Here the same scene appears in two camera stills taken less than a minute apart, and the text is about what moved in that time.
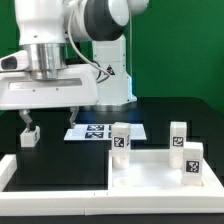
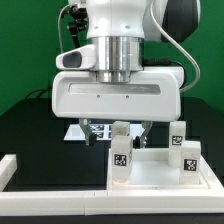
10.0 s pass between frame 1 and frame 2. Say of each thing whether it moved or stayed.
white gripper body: moved
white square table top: stayed
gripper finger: moved
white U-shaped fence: stayed
